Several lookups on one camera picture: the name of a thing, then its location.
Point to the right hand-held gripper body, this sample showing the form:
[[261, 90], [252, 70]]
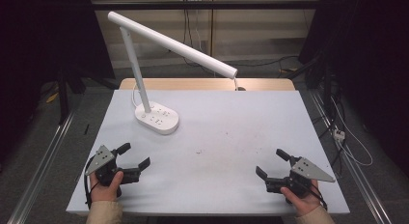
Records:
[[307, 169]]

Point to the aluminium floor rail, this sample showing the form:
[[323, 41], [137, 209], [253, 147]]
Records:
[[360, 172], [41, 166]]

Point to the white power strip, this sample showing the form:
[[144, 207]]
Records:
[[339, 134]]

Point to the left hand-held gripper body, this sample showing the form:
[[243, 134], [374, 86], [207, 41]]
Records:
[[103, 158]]

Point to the black horizontal frame bar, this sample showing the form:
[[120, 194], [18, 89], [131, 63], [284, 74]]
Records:
[[205, 5]]

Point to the person's left hand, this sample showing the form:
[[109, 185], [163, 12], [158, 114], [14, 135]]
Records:
[[104, 193]]

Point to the white desk lamp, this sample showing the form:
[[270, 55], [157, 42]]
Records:
[[158, 121]]

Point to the person's right hand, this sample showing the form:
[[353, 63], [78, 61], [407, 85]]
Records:
[[305, 204]]

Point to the yellow floor tape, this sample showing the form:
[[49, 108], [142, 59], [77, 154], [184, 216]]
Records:
[[52, 97]]

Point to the black curtain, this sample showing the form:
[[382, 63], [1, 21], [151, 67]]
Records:
[[369, 56], [45, 40]]

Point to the black metal stand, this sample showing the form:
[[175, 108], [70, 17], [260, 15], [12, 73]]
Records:
[[63, 95]]

